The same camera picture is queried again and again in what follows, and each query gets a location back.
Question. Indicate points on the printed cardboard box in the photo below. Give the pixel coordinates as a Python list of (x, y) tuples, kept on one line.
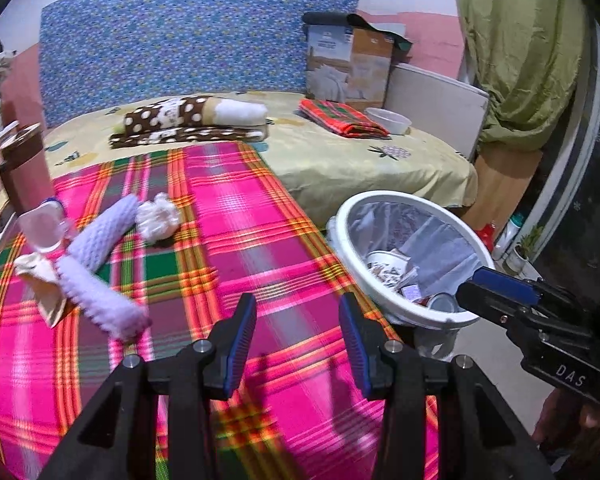
[(350, 70)]

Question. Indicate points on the red drink can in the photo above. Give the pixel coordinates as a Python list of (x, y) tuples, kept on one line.
[(442, 303)]

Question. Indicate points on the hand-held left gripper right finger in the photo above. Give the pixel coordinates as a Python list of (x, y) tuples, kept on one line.
[(352, 341)]

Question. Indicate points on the folded red plaid cloth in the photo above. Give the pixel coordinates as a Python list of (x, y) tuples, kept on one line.
[(340, 117)]

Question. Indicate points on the white trash bin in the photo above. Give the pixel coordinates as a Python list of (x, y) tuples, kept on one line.
[(345, 242)]

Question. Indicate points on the yellow pineapple bedsheet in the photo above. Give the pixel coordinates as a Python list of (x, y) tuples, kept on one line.
[(355, 170)]

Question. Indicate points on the patterned paper cup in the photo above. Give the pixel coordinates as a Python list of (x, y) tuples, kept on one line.
[(382, 266)]

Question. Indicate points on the person's right hand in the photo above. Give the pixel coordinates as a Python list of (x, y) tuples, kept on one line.
[(585, 420)]

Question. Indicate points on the white panel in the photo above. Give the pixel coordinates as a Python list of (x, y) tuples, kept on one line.
[(430, 105)]

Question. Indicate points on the white foam net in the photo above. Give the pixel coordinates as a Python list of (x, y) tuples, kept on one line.
[(105, 305), (105, 230)]

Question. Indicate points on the wooden board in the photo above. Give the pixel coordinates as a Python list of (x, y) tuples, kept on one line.
[(505, 180)]

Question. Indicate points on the brown polka dot blanket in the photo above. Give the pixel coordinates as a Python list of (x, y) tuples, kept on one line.
[(180, 115)]

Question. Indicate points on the white bottle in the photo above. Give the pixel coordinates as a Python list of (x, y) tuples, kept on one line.
[(510, 232)]

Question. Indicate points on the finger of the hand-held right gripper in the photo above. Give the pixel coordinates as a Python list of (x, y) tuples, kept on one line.
[(485, 305), (505, 285)]

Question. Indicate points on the red detergent bottle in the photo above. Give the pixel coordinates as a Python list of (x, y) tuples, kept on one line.
[(486, 236)]

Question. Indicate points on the beige paper bag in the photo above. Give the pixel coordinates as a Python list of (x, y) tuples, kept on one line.
[(45, 285)]

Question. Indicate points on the clear bin liner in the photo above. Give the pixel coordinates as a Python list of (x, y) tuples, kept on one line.
[(430, 235)]

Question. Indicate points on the pink plaid tablecloth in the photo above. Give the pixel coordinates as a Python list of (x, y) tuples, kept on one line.
[(240, 240)]

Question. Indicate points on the blue floral headboard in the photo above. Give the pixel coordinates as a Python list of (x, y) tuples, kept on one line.
[(180, 35)]

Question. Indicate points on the potted plant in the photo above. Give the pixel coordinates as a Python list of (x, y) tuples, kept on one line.
[(522, 255)]

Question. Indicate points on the green curtain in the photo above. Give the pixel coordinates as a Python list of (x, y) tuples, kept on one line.
[(520, 35)]

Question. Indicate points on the brown thermos jug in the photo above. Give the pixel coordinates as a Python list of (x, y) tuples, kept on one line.
[(27, 175)]

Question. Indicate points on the clear plastic container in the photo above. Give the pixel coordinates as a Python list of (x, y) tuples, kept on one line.
[(42, 225)]

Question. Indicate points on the white tissue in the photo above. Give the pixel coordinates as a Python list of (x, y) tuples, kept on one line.
[(157, 217)]

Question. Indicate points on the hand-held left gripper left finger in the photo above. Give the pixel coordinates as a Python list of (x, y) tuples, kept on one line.
[(242, 331)]

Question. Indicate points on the white plastic bowl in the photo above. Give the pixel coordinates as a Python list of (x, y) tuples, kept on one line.
[(389, 121)]

